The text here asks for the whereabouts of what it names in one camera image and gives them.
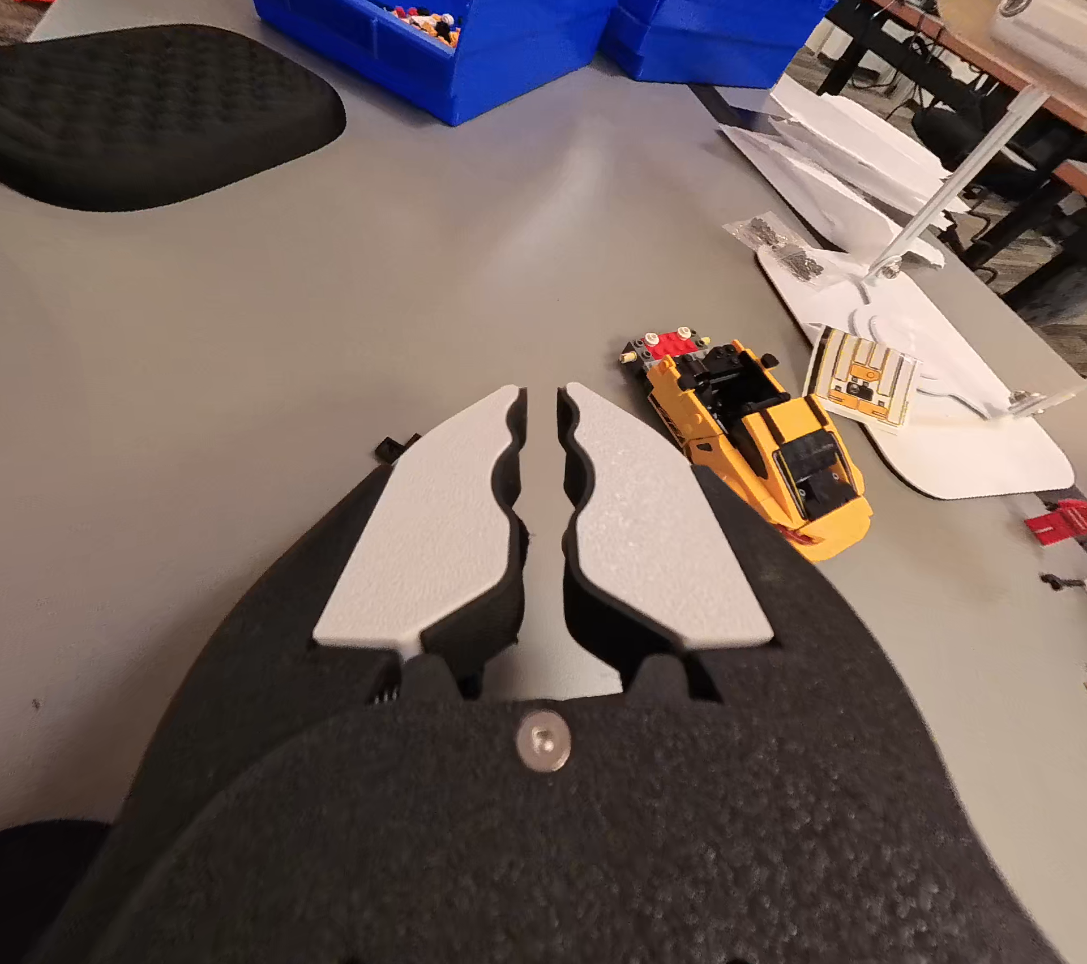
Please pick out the yellow lego car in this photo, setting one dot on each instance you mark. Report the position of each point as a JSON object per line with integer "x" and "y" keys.
{"x": 764, "y": 454}

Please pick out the white paper roll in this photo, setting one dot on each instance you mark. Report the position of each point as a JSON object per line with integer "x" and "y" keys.
{"x": 1053, "y": 38}

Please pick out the black office chair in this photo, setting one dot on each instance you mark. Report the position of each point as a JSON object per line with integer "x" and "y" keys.
{"x": 960, "y": 132}

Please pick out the red lego minifigure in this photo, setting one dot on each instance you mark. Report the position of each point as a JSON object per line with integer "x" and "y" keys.
{"x": 1057, "y": 524}

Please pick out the white stand with clear rods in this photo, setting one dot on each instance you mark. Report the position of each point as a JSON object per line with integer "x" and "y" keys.
{"x": 968, "y": 454}

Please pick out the pile of lego pieces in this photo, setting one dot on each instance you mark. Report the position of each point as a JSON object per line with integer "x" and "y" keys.
{"x": 425, "y": 26}

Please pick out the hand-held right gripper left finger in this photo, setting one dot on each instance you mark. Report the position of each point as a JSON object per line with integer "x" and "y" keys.
{"x": 441, "y": 539}

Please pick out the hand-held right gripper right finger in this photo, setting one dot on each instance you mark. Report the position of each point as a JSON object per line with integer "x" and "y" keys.
{"x": 654, "y": 548}

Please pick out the black textured wrist rest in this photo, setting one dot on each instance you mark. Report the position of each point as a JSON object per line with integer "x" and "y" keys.
{"x": 153, "y": 115}

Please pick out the clear bag of dark screws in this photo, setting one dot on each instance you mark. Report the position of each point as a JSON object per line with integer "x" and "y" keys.
{"x": 781, "y": 246}

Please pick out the black lego brick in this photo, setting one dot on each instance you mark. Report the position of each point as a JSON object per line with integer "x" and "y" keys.
{"x": 391, "y": 450}

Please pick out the brown edged background desk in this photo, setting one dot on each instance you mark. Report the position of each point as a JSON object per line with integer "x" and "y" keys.
{"x": 934, "y": 30}

